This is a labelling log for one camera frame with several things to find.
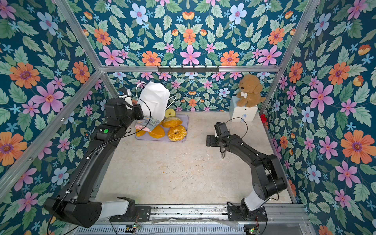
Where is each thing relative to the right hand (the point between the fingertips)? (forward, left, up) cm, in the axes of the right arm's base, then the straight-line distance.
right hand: (214, 139), depth 92 cm
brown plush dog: (+24, -22, +21) cm, 39 cm away
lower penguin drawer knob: (+23, -23, -7) cm, 33 cm away
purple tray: (+25, +22, -9) cm, 35 cm away
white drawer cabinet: (+24, -21, -1) cm, 32 cm away
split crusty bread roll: (+16, +31, -2) cm, 35 cm away
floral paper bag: (+17, +38, +19) cm, 45 cm away
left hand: (0, +38, +31) cm, 49 cm away
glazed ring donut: (+8, +26, -5) cm, 27 cm away
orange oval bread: (+5, +38, -1) cm, 38 cm away
